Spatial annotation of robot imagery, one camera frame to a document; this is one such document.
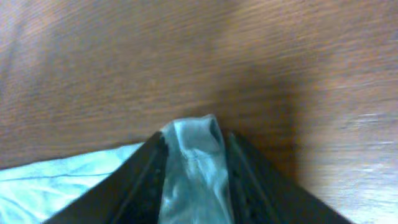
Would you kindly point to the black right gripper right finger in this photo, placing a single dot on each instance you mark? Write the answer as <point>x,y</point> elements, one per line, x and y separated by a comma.
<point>260,194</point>

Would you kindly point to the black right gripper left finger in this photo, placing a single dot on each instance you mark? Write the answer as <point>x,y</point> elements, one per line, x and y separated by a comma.
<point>131,194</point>

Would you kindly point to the light blue t-shirt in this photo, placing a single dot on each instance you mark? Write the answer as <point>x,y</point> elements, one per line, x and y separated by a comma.
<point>195,188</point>

